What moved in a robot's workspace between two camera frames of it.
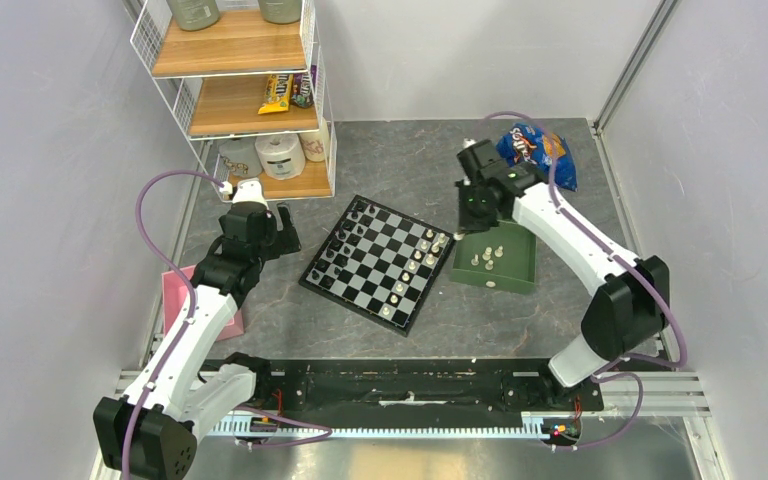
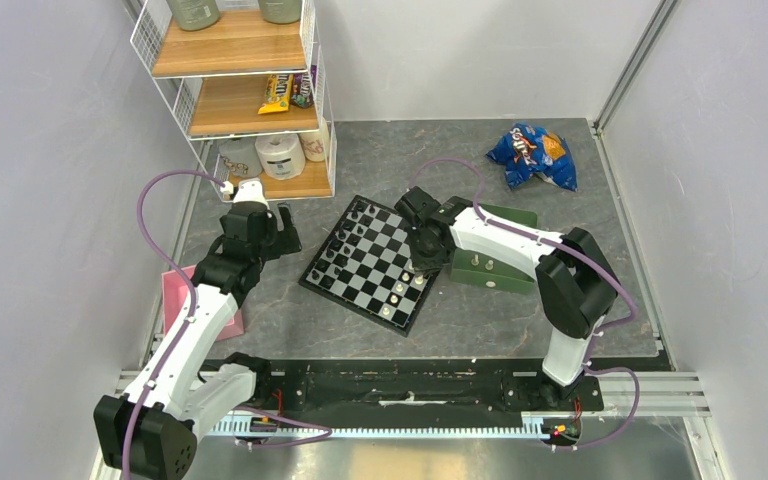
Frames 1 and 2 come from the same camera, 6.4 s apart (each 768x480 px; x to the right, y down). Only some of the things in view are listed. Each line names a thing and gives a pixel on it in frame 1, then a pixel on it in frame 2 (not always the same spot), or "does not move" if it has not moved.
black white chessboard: x=380 y=264 does not move
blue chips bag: x=529 y=143 does not move
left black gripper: x=285 y=240 does not move
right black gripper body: x=474 y=213 to x=424 y=254
